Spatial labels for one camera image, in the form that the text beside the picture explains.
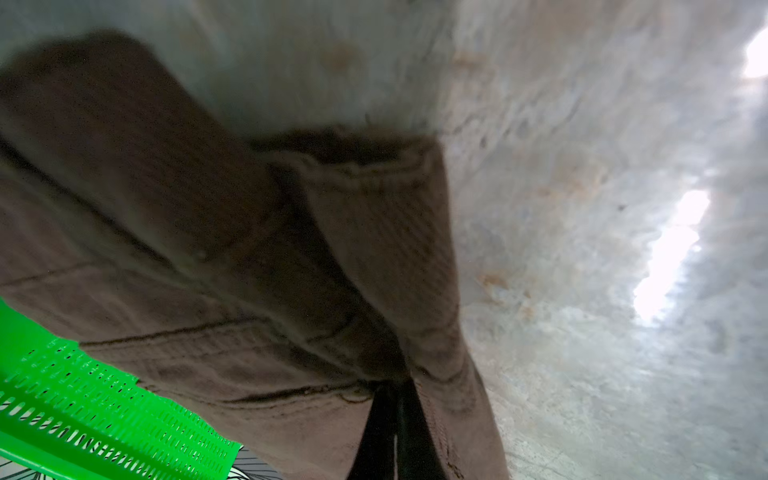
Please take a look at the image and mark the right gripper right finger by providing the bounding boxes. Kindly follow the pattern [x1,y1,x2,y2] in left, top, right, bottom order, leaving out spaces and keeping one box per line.
[395,380,447,480]

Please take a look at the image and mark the green plastic basket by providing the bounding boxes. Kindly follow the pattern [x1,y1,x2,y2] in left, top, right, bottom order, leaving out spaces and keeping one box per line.
[1,304,240,479]

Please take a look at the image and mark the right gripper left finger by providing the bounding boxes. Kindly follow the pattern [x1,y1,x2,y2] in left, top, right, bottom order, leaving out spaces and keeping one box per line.
[347,384,396,480]

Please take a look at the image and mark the brown trousers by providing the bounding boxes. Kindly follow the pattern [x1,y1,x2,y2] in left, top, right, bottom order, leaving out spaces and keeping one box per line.
[1,32,509,479]

